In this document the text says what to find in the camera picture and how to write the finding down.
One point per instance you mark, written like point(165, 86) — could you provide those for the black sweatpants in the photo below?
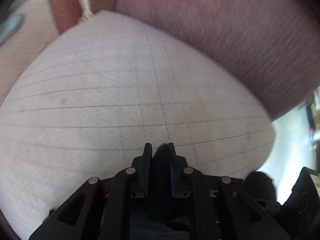
point(160, 172)

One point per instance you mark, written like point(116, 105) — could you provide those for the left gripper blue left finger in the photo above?
point(141, 164)

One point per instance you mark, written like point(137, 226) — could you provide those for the pink quilted bed sheet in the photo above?
point(92, 99)

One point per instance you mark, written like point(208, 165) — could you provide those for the red side cushion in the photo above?
point(271, 46)

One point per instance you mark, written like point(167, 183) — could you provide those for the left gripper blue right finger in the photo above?
point(177, 165)

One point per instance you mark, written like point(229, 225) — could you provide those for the pink headboard bolster cushion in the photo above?
point(42, 22)

